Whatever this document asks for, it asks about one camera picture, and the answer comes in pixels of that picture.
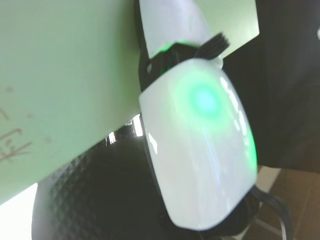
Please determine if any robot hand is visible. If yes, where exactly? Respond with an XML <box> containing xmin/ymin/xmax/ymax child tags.
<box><xmin>31</xmin><ymin>0</ymin><xmax>259</xmax><ymax>240</ymax></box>

